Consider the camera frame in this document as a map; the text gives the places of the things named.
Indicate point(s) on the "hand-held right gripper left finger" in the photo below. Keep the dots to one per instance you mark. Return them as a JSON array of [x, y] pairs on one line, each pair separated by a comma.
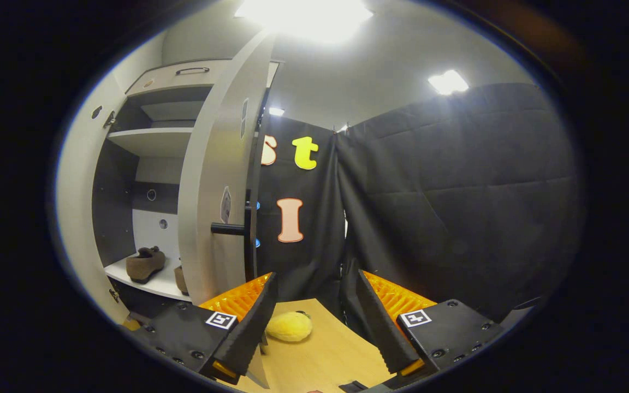
[[249, 333]]

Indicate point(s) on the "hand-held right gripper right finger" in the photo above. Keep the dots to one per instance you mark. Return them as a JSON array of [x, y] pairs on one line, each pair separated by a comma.
[[383, 327]]

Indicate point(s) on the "brown fuzzy shoe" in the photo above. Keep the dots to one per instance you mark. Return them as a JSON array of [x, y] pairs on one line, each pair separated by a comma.
[[182, 281], [145, 266]]

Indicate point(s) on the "grey cabinet door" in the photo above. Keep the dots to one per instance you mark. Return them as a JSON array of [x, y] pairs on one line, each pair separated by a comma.
[[211, 164], [77, 191]]

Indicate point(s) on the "grey shoe cabinet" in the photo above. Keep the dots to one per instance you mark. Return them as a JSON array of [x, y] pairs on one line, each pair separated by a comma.
[[150, 139]]

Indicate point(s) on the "grey cabinet drawer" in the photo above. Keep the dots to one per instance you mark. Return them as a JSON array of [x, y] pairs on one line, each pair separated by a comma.
[[167, 76]]

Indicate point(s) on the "yellow plush toy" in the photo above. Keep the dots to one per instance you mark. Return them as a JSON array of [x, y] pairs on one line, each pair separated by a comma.
[[289, 326]]

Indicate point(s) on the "black backdrop cloth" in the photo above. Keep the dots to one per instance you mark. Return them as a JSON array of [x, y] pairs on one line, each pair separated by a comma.
[[456, 207]]

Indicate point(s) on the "distant ceiling light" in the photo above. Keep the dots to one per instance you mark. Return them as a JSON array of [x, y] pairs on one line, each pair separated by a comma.
[[276, 111]]

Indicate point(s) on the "small ceiling light panel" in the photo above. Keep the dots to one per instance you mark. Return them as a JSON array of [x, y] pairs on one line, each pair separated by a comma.
[[448, 82]]

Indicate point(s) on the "large ceiling light panel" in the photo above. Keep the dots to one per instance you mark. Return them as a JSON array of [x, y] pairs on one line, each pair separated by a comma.
[[306, 16]]

